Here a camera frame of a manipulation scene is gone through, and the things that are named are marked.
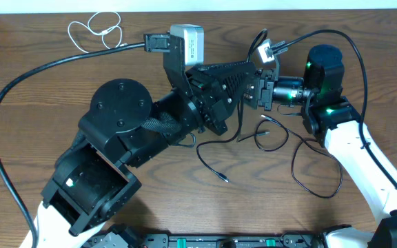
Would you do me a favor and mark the long black USB cable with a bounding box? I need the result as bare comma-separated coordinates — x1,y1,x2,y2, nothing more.
196,28,272,183

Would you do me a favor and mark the white USB cable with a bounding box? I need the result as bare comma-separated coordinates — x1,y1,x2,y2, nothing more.
67,11,128,54

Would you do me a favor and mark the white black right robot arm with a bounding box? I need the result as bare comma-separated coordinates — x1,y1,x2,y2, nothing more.
245,45,397,247

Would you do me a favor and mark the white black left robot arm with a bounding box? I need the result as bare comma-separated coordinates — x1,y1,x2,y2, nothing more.
34,61,256,247

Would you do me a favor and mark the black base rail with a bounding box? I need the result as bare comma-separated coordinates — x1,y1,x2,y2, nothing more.
82,225,394,248

